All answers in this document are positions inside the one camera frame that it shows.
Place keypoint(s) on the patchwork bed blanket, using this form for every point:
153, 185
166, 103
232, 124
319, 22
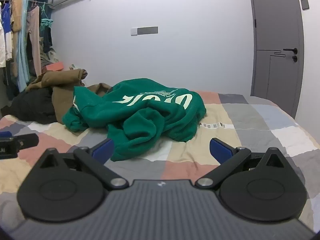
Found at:
262, 130

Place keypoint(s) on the grey door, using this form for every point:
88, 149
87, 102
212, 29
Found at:
275, 55

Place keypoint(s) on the black garment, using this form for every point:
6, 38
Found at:
32, 106

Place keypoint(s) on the dark hanging clothes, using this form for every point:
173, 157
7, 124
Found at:
46, 38

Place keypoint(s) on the light blue hanging garment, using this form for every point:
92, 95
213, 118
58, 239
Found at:
23, 50

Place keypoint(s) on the white and grey wall panel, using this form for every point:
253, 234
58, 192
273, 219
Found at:
145, 30

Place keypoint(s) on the brown garment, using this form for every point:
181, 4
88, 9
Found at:
62, 85

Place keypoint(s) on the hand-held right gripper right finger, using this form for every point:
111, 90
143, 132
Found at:
221, 151

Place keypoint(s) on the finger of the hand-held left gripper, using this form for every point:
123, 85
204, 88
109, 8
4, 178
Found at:
5, 134
27, 140

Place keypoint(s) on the pink hanging garment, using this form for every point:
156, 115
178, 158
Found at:
35, 35

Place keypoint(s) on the blue and white hanging garment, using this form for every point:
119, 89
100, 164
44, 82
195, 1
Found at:
7, 25

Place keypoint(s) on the green sweatshirt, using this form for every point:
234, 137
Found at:
150, 115

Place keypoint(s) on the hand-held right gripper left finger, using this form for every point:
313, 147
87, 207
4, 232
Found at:
103, 151

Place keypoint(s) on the black door lock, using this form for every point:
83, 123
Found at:
295, 59

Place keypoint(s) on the tan hanging garment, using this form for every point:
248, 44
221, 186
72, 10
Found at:
17, 12

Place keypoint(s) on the teal clothes hangers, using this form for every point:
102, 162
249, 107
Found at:
46, 21

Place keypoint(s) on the grey wall switch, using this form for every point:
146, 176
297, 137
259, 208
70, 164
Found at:
304, 4

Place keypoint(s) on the pink box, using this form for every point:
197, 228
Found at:
55, 67

